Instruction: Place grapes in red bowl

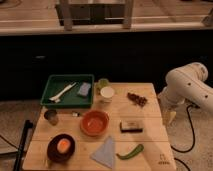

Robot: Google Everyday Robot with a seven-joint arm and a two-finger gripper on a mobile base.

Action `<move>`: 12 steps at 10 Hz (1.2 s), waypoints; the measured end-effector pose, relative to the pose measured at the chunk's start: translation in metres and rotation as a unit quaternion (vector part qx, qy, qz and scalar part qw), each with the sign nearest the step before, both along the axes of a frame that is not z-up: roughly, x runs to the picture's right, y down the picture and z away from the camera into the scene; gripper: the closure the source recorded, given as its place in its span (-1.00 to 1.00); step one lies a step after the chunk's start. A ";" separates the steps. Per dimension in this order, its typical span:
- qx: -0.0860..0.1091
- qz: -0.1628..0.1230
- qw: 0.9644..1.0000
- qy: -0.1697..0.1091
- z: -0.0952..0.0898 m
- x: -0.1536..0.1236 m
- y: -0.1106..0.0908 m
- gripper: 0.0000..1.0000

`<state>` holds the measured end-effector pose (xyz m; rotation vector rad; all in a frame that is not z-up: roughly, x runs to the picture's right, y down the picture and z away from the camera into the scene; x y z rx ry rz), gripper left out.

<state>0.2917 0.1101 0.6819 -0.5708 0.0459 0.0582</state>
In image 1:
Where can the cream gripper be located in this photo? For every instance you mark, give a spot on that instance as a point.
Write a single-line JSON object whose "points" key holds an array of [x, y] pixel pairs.
{"points": [[168, 114]]}

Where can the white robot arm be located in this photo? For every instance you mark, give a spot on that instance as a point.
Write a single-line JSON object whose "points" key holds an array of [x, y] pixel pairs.
{"points": [[185, 83]]}

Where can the red bowl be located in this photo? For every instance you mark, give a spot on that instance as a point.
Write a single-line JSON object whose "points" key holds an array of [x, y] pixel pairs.
{"points": [[94, 123]]}

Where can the dark brown bowl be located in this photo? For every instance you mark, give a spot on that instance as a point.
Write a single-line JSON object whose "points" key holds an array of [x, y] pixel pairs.
{"points": [[54, 155]]}

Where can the black whiteboard eraser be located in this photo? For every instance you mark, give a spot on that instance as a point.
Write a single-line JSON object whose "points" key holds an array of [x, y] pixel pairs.
{"points": [[130, 126]]}

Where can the green chili pepper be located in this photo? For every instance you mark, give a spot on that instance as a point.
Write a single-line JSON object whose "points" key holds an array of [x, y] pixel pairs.
{"points": [[139, 148]]}

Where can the white cup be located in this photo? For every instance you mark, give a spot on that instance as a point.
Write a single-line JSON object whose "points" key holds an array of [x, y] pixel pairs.
{"points": [[107, 94]]}

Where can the green cup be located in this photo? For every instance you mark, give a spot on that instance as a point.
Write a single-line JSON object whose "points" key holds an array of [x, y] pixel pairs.
{"points": [[103, 82]]}

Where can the grey folded cloth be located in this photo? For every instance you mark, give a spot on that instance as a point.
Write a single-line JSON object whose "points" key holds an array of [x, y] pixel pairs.
{"points": [[105, 154]]}

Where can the blue sponge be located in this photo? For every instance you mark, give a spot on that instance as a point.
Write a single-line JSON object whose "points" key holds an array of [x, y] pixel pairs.
{"points": [[84, 89]]}

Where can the small black white object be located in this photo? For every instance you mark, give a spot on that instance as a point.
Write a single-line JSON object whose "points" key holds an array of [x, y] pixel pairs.
{"points": [[75, 114]]}

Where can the green plastic tray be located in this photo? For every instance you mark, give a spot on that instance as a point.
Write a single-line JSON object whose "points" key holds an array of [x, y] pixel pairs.
{"points": [[68, 91]]}

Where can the orange fruit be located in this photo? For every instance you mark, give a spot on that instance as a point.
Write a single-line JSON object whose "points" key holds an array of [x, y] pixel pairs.
{"points": [[63, 145]]}

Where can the white scrub brush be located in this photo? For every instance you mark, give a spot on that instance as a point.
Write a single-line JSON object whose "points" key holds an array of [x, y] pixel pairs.
{"points": [[56, 98]]}

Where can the small metal cup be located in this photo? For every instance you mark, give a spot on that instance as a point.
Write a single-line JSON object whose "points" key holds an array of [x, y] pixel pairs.
{"points": [[51, 116]]}

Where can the black table leg stand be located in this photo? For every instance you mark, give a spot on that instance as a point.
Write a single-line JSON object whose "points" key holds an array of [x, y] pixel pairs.
{"points": [[27, 125]]}

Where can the wooden stool frame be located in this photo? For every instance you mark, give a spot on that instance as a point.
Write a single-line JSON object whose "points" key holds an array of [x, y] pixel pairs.
{"points": [[94, 14]]}

